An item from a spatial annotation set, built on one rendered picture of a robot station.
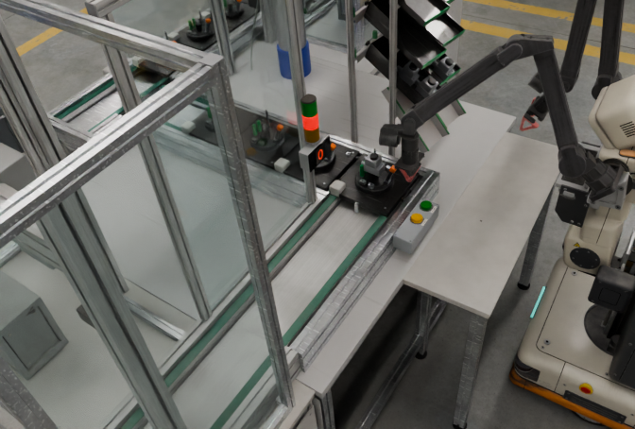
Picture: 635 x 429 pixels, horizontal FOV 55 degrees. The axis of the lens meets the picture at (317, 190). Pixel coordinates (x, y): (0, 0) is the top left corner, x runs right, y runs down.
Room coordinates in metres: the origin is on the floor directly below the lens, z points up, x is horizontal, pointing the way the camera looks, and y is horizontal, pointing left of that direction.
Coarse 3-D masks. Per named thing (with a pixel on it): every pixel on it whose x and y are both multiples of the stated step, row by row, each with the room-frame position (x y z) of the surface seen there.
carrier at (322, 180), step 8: (336, 144) 1.86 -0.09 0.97; (336, 152) 1.81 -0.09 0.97; (344, 152) 1.81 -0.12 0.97; (352, 152) 1.80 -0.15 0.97; (328, 160) 1.74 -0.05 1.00; (336, 160) 1.77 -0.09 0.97; (344, 160) 1.76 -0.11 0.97; (352, 160) 1.76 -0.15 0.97; (320, 168) 1.72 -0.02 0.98; (328, 168) 1.72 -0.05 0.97; (336, 168) 1.72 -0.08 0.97; (344, 168) 1.72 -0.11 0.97; (320, 176) 1.69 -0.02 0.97; (328, 176) 1.68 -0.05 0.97; (336, 176) 1.68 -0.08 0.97; (320, 184) 1.64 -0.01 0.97; (328, 184) 1.64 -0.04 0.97
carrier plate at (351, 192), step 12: (360, 156) 1.78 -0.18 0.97; (348, 180) 1.65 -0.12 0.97; (396, 180) 1.62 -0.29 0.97; (348, 192) 1.59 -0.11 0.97; (360, 192) 1.58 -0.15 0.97; (396, 192) 1.56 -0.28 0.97; (360, 204) 1.53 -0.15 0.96; (372, 204) 1.51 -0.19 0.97; (384, 204) 1.50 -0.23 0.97; (396, 204) 1.51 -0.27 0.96
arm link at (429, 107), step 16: (496, 48) 1.54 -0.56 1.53; (512, 48) 1.47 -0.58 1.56; (480, 64) 1.52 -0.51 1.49; (496, 64) 1.50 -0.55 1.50; (464, 80) 1.52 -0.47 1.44; (480, 80) 1.50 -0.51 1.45; (432, 96) 1.54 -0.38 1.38; (448, 96) 1.52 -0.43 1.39; (416, 112) 1.53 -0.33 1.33; (432, 112) 1.52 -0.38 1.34; (416, 128) 1.51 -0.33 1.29
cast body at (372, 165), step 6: (372, 156) 1.62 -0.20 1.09; (378, 156) 1.63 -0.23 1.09; (366, 162) 1.62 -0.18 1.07; (372, 162) 1.61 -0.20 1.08; (378, 162) 1.61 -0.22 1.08; (366, 168) 1.62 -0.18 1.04; (372, 168) 1.61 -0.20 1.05; (378, 168) 1.60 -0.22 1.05; (384, 168) 1.62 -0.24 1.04; (378, 174) 1.59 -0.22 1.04
